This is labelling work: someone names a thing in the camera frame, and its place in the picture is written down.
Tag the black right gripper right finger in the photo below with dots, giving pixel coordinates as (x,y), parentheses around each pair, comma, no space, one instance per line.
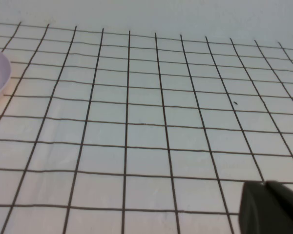
(286,198)

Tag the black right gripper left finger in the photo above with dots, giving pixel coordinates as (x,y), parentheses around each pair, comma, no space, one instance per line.
(258,212)

